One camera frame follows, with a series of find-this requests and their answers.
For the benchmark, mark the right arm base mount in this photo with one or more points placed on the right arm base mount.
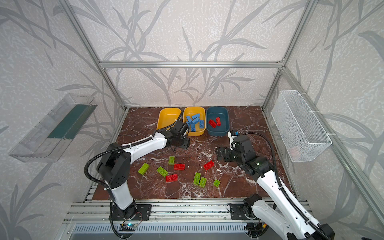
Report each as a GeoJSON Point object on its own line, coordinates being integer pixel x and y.
{"type": "Point", "coordinates": [237, 212]}

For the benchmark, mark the left circuit board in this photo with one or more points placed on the left circuit board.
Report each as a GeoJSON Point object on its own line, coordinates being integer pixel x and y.
{"type": "Point", "coordinates": [128, 227]}

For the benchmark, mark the left yellow plastic bin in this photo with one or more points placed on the left yellow plastic bin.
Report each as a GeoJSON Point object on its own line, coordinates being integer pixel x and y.
{"type": "Point", "coordinates": [167, 116]}

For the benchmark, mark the clear plastic wall tray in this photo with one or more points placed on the clear plastic wall tray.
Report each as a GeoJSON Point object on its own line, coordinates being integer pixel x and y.
{"type": "Point", "coordinates": [50, 138]}

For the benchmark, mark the small green lego brick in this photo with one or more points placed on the small green lego brick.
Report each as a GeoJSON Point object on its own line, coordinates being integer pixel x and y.
{"type": "Point", "coordinates": [216, 183]}

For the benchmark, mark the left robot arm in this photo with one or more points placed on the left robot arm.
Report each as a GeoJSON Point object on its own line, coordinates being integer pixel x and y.
{"type": "Point", "coordinates": [111, 168]}

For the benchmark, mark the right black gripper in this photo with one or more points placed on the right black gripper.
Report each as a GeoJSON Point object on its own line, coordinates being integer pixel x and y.
{"type": "Point", "coordinates": [226, 154]}

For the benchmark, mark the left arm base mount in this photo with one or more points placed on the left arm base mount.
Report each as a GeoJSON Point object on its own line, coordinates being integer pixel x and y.
{"type": "Point", "coordinates": [140, 212]}

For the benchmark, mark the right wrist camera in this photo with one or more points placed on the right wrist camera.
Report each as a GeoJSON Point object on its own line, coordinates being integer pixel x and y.
{"type": "Point", "coordinates": [231, 136]}

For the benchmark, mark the aluminium front rail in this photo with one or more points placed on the aluminium front rail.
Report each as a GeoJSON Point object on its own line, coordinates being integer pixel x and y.
{"type": "Point", "coordinates": [162, 211]}

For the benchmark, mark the white wire mesh basket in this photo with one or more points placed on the white wire mesh basket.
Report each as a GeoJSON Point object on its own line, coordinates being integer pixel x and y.
{"type": "Point", "coordinates": [302, 133]}

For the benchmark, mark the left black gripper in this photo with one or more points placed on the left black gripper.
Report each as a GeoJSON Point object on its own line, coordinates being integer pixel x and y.
{"type": "Point", "coordinates": [182, 141]}

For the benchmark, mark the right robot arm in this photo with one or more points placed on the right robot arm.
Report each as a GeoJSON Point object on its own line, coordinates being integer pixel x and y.
{"type": "Point", "coordinates": [290, 220]}

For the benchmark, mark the middle yellow plastic bin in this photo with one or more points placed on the middle yellow plastic bin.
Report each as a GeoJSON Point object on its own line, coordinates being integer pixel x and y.
{"type": "Point", "coordinates": [190, 111]}

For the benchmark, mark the teal plastic bin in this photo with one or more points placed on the teal plastic bin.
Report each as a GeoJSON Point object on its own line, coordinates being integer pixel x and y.
{"type": "Point", "coordinates": [212, 113]}

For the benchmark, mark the yellow plastic bin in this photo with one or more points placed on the yellow plastic bin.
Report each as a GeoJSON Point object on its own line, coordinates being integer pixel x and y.
{"type": "Point", "coordinates": [167, 116]}
{"type": "Point", "coordinates": [190, 111]}

